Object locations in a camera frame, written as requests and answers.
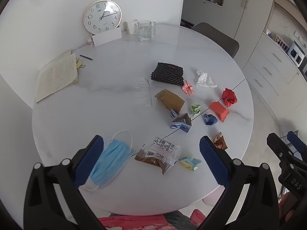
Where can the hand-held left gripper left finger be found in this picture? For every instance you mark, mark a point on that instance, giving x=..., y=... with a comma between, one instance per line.
x=90, y=160

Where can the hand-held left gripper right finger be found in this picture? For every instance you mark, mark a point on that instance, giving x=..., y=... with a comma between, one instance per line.
x=213, y=163

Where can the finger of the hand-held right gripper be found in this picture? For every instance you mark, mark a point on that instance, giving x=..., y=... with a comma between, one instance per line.
x=296, y=140
x=275, y=146

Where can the white waste bin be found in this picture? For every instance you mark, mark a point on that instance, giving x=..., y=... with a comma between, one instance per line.
x=211, y=199

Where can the blue patterned carton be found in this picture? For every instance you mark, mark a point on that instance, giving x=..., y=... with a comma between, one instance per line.
x=179, y=124

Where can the clear plastic bottle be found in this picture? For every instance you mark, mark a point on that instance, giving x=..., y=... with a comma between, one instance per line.
x=144, y=93

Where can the brown snack wrapper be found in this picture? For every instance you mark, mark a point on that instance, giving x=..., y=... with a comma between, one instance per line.
x=220, y=142

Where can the blue face mask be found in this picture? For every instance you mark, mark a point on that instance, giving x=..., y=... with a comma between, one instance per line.
x=112, y=158

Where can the yellow and blue crumpled paper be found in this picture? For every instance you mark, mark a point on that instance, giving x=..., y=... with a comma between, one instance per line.
x=189, y=163

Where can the orange paper box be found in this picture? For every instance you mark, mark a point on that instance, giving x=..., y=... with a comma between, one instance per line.
x=219, y=111

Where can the green crumpled paper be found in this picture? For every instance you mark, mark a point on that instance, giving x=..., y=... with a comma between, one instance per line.
x=196, y=109

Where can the clear snack bag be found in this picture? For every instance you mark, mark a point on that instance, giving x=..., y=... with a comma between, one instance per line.
x=156, y=158

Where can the grey quilted pants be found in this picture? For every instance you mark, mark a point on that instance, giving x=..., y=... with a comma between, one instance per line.
x=178, y=220

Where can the red crumpled paper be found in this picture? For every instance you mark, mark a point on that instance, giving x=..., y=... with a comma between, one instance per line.
x=229, y=97

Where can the brown paper box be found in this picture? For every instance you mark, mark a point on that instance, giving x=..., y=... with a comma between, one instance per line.
x=170, y=100

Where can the red floral garment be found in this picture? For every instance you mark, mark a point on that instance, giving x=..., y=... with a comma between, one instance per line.
x=134, y=222

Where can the pink crumpled paper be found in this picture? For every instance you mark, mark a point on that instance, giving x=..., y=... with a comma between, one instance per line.
x=188, y=88

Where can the grey drawer cabinet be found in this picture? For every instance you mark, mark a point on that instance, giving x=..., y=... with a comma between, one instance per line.
x=268, y=64

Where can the white crumpled tissue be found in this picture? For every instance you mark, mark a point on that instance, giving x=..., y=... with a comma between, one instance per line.
x=203, y=79

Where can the white countertop appliance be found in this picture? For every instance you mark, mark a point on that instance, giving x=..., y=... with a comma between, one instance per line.
x=296, y=55

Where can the open notebook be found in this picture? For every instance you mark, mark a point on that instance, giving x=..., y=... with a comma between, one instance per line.
x=56, y=75

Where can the yellow binder clip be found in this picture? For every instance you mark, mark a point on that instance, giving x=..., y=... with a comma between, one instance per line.
x=78, y=64

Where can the dish rack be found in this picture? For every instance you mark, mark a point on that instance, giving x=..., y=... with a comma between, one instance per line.
x=281, y=43

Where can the black foam net sleeve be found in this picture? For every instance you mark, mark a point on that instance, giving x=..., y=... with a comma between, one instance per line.
x=166, y=73

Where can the black pen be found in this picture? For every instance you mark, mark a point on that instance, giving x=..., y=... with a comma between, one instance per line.
x=86, y=57

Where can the small white counter cup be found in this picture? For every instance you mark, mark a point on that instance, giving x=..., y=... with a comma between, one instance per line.
x=267, y=32

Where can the small pink bottle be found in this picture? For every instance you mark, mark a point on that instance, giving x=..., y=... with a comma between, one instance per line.
x=90, y=42

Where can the dark grey dining chair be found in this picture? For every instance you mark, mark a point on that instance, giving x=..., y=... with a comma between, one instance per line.
x=215, y=37

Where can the white folded card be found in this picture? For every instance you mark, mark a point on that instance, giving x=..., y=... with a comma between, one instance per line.
x=106, y=37

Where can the tall grey cupboard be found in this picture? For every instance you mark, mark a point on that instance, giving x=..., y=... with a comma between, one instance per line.
x=254, y=16

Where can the glass pitcher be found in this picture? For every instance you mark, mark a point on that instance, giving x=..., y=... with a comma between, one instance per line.
x=145, y=32

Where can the row of shoes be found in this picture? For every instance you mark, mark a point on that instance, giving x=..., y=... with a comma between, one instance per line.
x=186, y=24

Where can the grey cabinet with open niche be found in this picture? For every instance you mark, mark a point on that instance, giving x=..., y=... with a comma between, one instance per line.
x=203, y=14

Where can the round wall clock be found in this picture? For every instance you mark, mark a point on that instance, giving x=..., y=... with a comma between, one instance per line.
x=96, y=16

